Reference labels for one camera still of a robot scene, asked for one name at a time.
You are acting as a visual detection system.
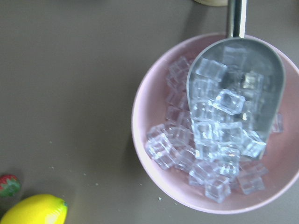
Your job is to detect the pink bowl with ice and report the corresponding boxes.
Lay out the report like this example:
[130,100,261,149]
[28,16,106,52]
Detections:
[131,33,299,214]

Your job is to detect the metal ice scoop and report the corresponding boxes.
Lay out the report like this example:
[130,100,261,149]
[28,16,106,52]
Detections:
[186,0,285,160]

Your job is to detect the wooden cup tree stand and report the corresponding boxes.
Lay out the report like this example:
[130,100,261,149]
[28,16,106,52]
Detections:
[194,0,228,7]

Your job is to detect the yellow lemon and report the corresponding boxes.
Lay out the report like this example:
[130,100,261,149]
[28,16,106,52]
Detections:
[0,194,68,224]

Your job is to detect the red strawberry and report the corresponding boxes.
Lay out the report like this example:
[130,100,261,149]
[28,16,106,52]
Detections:
[0,175,21,197]

